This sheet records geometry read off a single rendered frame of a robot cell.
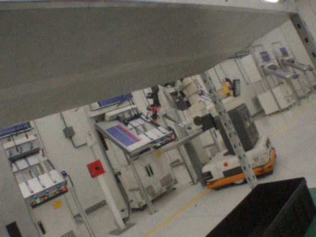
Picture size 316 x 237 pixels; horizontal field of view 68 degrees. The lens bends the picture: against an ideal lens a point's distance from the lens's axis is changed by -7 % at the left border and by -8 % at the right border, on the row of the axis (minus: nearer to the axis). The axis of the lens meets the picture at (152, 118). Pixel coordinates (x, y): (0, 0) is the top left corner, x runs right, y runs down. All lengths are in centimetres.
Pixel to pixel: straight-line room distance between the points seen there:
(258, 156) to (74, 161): 318
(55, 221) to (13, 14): 255
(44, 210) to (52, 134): 212
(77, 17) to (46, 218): 251
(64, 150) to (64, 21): 430
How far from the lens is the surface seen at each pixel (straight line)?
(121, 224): 282
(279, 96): 704
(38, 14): 29
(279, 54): 854
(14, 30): 31
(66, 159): 456
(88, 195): 461
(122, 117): 330
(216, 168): 253
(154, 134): 312
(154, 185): 326
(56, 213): 275
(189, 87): 271
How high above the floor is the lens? 76
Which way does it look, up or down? 4 degrees up
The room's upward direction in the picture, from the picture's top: 24 degrees counter-clockwise
